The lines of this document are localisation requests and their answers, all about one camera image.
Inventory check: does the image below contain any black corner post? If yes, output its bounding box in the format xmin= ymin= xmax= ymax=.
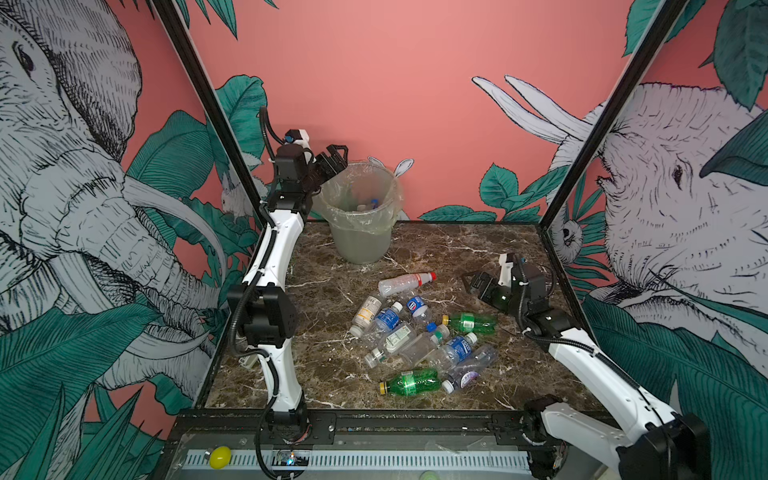
xmin=539 ymin=0 xmax=688 ymax=230
xmin=152 ymin=0 xmax=269 ymax=225

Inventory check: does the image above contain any clear bottle red cap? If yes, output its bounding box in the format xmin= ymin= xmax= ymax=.
xmin=378 ymin=272 xmax=437 ymax=297

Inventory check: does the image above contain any yellow ball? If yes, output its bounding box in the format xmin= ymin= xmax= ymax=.
xmin=208 ymin=446 xmax=232 ymax=470

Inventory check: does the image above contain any green bottle yellow cap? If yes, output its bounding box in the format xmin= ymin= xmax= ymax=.
xmin=379 ymin=368 xmax=441 ymax=397
xmin=442 ymin=312 xmax=497 ymax=336

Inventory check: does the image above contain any clear bottle purple label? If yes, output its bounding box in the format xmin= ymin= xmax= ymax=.
xmin=441 ymin=345 xmax=498 ymax=394

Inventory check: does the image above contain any small circuit board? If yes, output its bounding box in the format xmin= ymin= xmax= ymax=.
xmin=272 ymin=450 xmax=310 ymax=469

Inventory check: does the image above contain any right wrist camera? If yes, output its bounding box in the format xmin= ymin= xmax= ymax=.
xmin=498 ymin=253 xmax=515 ymax=287

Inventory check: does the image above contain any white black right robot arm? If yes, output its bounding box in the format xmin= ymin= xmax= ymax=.
xmin=461 ymin=253 xmax=713 ymax=479

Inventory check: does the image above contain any black front rail frame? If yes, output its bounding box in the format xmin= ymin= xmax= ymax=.
xmin=168 ymin=409 xmax=532 ymax=448

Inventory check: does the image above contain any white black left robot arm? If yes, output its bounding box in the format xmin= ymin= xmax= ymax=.
xmin=227 ymin=141 xmax=348 ymax=445

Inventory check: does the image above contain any clear bottle green white label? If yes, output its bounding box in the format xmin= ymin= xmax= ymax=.
xmin=363 ymin=324 xmax=417 ymax=369

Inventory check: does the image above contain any clear bottle orange label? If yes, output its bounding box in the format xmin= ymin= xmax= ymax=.
xmin=349 ymin=294 xmax=383 ymax=338

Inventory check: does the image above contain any black right corner post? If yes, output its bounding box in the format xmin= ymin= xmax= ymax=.
xmin=539 ymin=0 xmax=688 ymax=230

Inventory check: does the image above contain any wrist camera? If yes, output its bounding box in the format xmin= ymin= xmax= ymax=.
xmin=498 ymin=253 xmax=515 ymax=287
xmin=284 ymin=129 xmax=310 ymax=149

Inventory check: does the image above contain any small bottle blue label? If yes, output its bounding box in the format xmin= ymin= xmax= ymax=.
xmin=406 ymin=295 xmax=430 ymax=324

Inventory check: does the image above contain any clear plastic bin liner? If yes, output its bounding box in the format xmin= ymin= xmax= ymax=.
xmin=312 ymin=162 xmax=404 ymax=235

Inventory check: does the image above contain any green bottle yellow cap front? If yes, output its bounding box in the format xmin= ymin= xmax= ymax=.
xmin=379 ymin=368 xmax=441 ymax=397

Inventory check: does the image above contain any clear bottle blue label centre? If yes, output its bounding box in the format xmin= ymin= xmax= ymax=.
xmin=426 ymin=333 xmax=478 ymax=373

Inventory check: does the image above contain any white slotted cable duct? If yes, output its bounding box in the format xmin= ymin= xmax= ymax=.
xmin=181 ymin=449 xmax=533 ymax=474

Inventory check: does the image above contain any black left corner post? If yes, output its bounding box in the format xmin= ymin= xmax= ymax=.
xmin=152 ymin=0 xmax=269 ymax=225

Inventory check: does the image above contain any clear bottle blue label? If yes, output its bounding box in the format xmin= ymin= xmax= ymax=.
xmin=361 ymin=301 xmax=403 ymax=345
xmin=426 ymin=333 xmax=478 ymax=373

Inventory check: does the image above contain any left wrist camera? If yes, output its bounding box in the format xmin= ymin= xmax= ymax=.
xmin=284 ymin=129 xmax=310 ymax=149

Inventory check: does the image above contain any clear bottle green cap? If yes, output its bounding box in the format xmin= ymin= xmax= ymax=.
xmin=398 ymin=325 xmax=450 ymax=369

